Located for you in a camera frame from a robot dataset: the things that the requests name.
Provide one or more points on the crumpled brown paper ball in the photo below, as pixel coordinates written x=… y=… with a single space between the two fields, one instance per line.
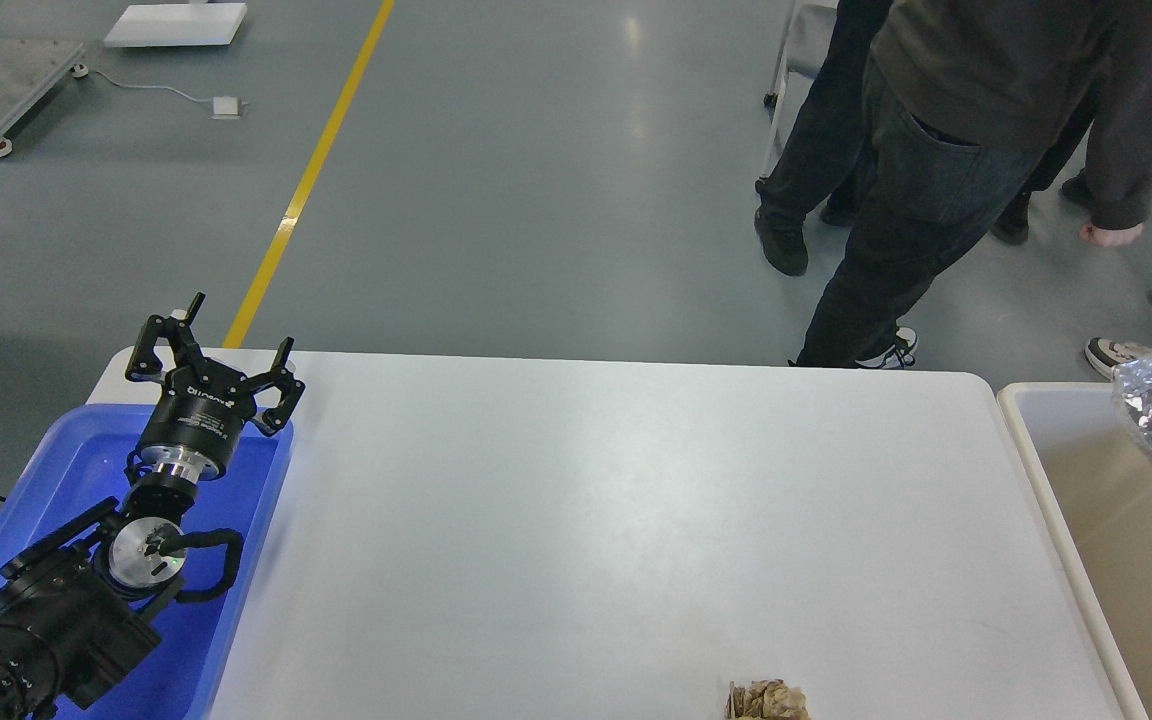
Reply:
x=767 y=699

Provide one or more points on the black white sneaker foot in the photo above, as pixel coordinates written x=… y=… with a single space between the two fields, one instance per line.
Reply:
x=1106 y=355

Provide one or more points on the white floor platform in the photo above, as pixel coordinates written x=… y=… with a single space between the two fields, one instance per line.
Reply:
x=177 y=25

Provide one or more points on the white power adapter with cable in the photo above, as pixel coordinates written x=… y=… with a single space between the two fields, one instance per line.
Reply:
x=221 y=107

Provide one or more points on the beige plastic bin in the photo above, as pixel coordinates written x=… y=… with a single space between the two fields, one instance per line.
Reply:
x=1094 y=487

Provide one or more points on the person in dark trousers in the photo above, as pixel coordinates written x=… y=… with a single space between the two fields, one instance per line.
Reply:
x=931 y=199

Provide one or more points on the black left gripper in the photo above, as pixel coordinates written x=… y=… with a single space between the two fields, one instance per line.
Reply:
x=198 y=418

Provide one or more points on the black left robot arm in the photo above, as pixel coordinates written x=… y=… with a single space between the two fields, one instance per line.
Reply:
x=77 y=606

